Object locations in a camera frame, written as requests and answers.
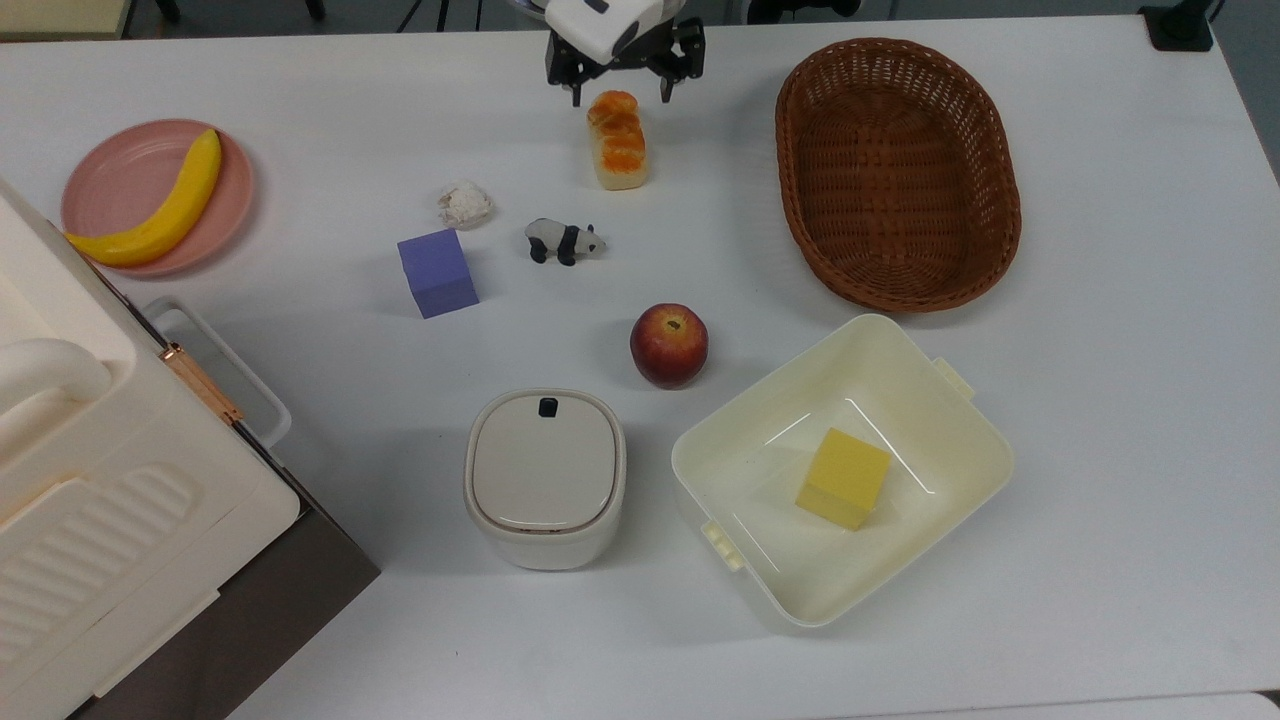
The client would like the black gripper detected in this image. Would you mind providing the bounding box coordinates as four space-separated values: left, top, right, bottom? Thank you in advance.
545 17 707 108

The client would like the orange glazed bread loaf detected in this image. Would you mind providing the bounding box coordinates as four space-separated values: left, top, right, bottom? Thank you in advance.
586 90 650 191

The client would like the brown wicker basket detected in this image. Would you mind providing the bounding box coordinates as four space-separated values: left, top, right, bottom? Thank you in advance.
775 38 1023 314

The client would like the black white panda figurine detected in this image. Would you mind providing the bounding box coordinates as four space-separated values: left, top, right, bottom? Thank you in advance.
524 217 607 267

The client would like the crumpled white paper ball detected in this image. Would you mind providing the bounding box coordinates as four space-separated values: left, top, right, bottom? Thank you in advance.
437 181 495 230

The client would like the purple cube block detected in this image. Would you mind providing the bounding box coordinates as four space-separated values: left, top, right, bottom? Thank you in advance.
397 228 480 320

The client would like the red apple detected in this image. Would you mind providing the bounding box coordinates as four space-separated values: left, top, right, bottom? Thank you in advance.
629 303 710 391

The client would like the white lidded container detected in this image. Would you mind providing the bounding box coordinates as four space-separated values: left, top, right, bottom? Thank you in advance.
463 388 628 572

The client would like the yellow cube block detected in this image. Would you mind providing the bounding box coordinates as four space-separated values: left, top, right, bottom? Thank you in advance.
795 427 893 532

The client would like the yellow banana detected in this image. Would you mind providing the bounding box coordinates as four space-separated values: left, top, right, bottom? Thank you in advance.
64 128 223 268

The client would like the clear plastic tray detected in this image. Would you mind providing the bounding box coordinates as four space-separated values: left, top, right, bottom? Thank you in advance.
143 297 293 453

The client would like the cream plastic bin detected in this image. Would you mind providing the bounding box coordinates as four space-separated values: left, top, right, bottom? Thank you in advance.
671 313 1016 630

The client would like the pink round plate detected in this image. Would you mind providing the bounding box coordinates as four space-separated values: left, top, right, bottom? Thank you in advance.
60 119 256 278

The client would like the black table clamp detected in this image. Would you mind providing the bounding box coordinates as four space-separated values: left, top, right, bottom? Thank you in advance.
1138 0 1223 53

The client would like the wooden side table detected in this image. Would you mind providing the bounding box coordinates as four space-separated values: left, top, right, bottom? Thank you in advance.
0 0 137 42

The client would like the white countertop appliance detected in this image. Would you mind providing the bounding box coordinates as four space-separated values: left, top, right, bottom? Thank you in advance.
0 180 382 720

